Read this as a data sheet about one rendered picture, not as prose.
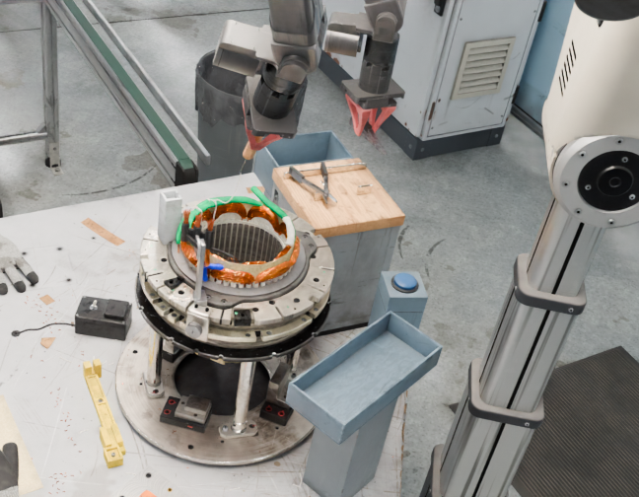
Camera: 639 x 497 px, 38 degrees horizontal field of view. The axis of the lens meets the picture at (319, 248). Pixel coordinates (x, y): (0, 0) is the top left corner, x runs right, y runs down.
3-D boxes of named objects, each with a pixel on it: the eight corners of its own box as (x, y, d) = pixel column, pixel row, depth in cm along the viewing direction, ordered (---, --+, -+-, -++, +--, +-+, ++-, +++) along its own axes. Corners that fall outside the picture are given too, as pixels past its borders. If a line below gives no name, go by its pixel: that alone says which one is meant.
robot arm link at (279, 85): (312, 71, 122) (318, 40, 125) (262, 55, 120) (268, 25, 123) (297, 104, 127) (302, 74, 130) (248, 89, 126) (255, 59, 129)
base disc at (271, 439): (92, 328, 176) (92, 325, 176) (279, 295, 192) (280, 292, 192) (149, 490, 150) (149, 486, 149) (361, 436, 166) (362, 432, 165)
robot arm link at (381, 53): (399, 37, 158) (401, 24, 162) (360, 30, 158) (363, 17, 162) (392, 73, 162) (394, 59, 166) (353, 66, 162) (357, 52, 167)
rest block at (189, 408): (181, 399, 163) (182, 390, 161) (211, 407, 162) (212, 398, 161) (174, 416, 159) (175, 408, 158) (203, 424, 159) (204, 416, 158)
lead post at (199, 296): (195, 307, 141) (200, 248, 134) (192, 296, 143) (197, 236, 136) (206, 306, 141) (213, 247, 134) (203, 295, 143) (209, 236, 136)
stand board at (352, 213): (271, 177, 181) (272, 168, 179) (357, 167, 189) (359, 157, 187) (313, 240, 167) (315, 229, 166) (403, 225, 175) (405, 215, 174)
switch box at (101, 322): (82, 312, 181) (82, 290, 178) (132, 319, 181) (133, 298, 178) (74, 333, 176) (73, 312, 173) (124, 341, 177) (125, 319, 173)
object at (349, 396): (314, 542, 148) (344, 425, 131) (265, 501, 153) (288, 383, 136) (405, 460, 164) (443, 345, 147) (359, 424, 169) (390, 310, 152)
